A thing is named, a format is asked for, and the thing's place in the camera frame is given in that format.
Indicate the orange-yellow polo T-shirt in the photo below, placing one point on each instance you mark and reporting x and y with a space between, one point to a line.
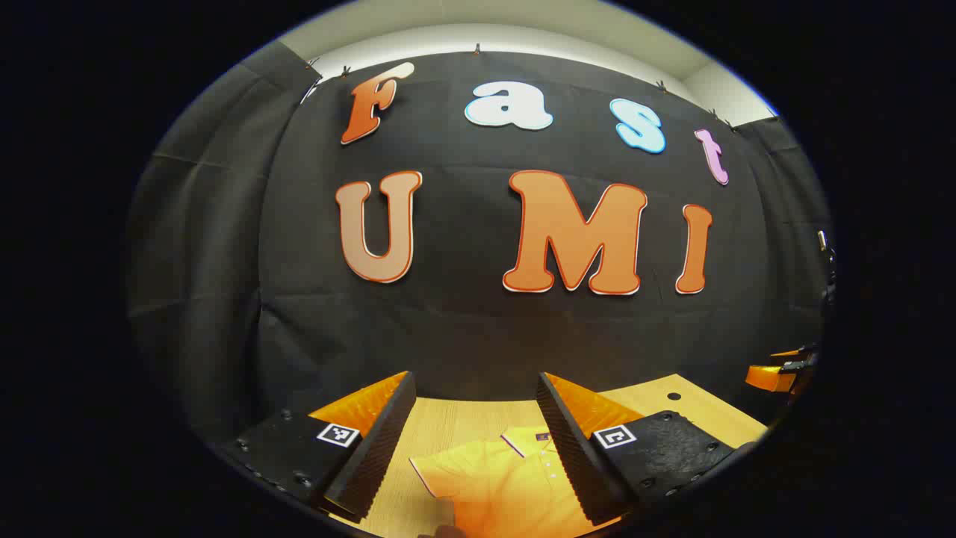
508 486

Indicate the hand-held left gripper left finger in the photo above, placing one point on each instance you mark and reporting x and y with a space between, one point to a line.
379 442

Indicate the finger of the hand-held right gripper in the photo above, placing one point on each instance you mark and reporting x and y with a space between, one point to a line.
771 379
799 363

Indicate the black backdrop cloth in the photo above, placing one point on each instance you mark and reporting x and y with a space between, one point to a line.
463 336

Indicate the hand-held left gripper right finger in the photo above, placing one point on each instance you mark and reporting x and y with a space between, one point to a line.
572 456

